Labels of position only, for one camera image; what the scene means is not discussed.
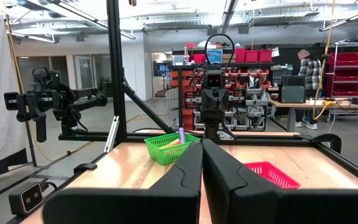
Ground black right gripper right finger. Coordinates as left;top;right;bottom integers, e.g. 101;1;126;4
201;138;358;224

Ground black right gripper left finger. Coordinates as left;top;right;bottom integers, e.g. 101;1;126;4
42;140;204;224

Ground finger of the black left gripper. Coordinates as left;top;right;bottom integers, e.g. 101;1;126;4
204;121;216;140
215;121;227;140

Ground red plastic basket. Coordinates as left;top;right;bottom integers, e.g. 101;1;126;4
243;161;302;190

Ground orange highlighter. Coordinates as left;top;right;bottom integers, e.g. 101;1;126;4
159;138;182;150

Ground green plastic basket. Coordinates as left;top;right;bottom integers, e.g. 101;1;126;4
144;132;202;166

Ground parts bin shelving rack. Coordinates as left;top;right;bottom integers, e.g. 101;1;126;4
168;42;275;132

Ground blue sign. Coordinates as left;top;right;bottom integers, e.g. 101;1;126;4
206;49;224;65

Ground black equipment box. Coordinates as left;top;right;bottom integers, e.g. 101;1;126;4
277;75;307;105

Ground silver aluminium bar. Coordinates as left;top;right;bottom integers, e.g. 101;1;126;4
103;115;120;154

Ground person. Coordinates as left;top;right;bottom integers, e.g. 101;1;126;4
294;49;323;131

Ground wooden background workbench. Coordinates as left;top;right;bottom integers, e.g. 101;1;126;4
268;98;358;133

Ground curtain stand pole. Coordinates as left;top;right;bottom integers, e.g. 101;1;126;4
4;13;51;170

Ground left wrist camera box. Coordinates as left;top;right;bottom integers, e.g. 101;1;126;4
203;69;227;90

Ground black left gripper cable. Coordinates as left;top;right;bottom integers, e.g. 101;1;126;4
190;33;236;91

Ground black table edge bracket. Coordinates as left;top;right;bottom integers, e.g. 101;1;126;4
73;162;99;175
311;133;343;154

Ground black aluminium table frame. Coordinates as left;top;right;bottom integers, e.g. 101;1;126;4
57;0;358;189

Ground yellow hanging cable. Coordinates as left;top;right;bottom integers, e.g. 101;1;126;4
311;0;337;121

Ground wire shelf with red bins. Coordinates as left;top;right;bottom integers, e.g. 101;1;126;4
324;40;358;121

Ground black table-level camera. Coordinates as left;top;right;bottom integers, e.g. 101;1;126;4
8;181;58;218

